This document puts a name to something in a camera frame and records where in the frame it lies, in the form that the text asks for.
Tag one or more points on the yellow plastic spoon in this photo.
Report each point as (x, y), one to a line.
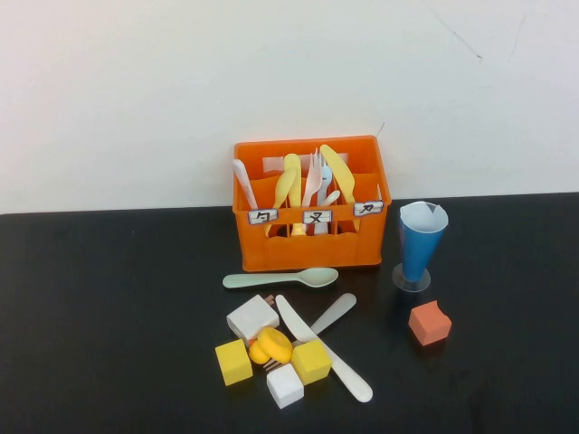
(282, 185)

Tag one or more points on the white plastic knife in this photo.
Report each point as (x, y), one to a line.
(294, 323)

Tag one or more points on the orange plastic cutlery holder crate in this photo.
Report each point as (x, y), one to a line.
(312, 255)

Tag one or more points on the paper label reading spoon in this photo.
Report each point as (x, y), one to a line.
(262, 217)

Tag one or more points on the paper label reading fork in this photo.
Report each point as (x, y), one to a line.
(317, 217)

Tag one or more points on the light blue plastic fork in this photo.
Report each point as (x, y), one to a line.
(322, 192)

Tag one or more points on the pink plastic fork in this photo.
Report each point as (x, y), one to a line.
(312, 181)

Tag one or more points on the mint green plastic spoon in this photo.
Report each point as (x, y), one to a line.
(316, 276)

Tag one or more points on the yellow plastic knife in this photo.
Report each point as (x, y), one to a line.
(339, 169)

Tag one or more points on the paper label reading knife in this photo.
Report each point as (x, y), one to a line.
(368, 209)

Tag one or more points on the pale grey plastic fork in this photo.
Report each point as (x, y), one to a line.
(335, 312)

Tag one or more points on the white charger plug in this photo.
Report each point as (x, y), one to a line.
(251, 316)

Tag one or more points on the clear plastic cone stand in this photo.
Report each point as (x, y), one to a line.
(398, 282)

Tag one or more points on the yellow rubber duck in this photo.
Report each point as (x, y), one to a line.
(273, 343)

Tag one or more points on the blue paper cone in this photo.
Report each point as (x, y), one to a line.
(418, 253)

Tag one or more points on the yellow foam cube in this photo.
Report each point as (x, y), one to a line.
(312, 361)
(233, 361)

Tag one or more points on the white foam cube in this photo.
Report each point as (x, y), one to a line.
(285, 386)

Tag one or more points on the orange foam cube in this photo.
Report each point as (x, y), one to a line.
(429, 323)

